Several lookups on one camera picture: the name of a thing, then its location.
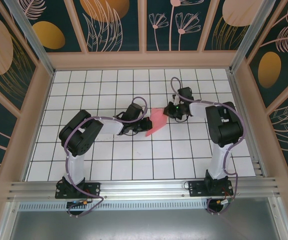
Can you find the pink cloth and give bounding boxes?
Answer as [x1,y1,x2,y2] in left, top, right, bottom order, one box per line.
[145,107,169,138]

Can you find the grey metal sheet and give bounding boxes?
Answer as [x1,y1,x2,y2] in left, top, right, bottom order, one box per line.
[0,197,288,240]

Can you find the black controller board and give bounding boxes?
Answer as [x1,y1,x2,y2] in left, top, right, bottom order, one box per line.
[67,199,94,209]
[215,198,234,206]

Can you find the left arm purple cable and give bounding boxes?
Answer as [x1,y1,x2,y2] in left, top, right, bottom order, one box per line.
[65,96,149,218]

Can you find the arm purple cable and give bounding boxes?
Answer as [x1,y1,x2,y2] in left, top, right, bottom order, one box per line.
[65,96,149,218]
[170,76,246,216]

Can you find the aluminium side rail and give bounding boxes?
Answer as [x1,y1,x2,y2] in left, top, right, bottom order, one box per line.
[227,69,268,178]

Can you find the aluminium mounting rail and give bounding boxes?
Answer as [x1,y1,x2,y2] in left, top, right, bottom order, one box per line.
[7,177,281,201]

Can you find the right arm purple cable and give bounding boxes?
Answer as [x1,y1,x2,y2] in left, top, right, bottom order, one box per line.
[170,76,246,216]

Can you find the slotted grey cable duct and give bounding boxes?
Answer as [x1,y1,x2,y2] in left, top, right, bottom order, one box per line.
[18,201,209,212]

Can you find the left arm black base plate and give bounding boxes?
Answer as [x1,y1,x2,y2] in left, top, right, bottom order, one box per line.
[55,181,102,200]

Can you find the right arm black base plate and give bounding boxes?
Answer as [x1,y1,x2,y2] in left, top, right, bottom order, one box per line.
[188,180,234,198]

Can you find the aluminium frame post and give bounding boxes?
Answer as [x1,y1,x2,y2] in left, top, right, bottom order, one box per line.
[228,0,277,75]
[3,0,57,77]

